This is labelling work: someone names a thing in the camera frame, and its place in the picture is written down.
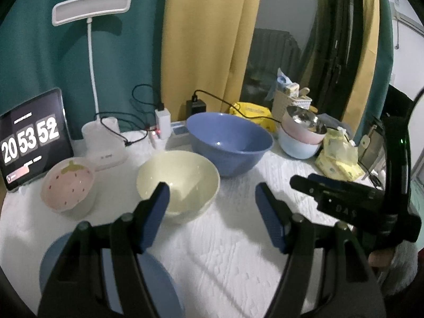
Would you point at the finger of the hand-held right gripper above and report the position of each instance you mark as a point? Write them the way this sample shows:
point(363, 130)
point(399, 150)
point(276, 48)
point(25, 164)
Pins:
point(351, 185)
point(304, 185)

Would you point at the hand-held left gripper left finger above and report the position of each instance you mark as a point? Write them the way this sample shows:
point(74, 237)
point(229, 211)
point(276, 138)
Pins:
point(155, 212)

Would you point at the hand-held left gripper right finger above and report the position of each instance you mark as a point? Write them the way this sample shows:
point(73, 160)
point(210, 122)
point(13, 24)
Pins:
point(268, 212)

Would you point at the cream bowl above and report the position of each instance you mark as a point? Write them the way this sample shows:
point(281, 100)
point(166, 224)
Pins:
point(185, 179)

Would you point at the blue plate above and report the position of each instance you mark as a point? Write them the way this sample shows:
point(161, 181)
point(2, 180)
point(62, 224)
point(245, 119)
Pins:
point(162, 285)

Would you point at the large blue bowl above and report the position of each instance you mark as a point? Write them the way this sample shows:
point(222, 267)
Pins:
point(228, 139)

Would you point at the pink strawberry bowl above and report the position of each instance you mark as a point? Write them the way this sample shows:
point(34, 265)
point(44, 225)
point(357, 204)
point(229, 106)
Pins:
point(66, 185)

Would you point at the person's right forearm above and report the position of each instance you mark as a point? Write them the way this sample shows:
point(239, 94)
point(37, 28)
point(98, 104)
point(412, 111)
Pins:
point(402, 265)

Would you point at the person's right hand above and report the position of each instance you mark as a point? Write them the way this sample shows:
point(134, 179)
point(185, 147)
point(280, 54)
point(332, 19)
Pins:
point(381, 260)

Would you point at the yellow tissue pack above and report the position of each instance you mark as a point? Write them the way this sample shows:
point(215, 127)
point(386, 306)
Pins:
point(341, 165)

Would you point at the light blue bowl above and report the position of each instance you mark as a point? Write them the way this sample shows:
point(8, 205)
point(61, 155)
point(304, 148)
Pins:
point(298, 149)

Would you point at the white power strip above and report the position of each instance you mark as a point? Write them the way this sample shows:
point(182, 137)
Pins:
point(159, 142)

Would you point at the white woven basket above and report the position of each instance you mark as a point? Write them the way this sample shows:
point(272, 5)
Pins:
point(281, 102)

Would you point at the yellow plastic bag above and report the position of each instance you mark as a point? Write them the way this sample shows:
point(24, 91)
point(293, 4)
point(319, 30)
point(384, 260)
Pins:
point(251, 110)

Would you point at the white charger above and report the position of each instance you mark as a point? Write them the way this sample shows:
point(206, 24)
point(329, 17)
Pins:
point(163, 119)

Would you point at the black appliance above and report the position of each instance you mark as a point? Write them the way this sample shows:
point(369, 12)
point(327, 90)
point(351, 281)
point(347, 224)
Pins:
point(402, 102)

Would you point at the blue white packet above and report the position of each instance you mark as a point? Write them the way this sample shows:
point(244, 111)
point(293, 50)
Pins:
point(284, 79)

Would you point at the black charger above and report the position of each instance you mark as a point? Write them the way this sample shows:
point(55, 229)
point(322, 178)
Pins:
point(195, 107)

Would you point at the yellow curtain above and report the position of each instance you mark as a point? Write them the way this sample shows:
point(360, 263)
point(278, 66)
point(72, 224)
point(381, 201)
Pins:
point(369, 56)
point(205, 39)

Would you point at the teal curtain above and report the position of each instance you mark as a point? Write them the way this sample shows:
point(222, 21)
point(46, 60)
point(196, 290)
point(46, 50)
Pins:
point(33, 56)
point(386, 56)

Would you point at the tablet with clock display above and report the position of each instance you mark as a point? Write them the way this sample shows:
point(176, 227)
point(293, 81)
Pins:
point(29, 145)

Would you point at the white desk lamp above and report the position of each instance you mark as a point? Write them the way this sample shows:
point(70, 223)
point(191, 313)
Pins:
point(92, 8)

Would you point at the black door frame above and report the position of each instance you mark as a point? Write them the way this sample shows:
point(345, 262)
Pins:
point(338, 39)

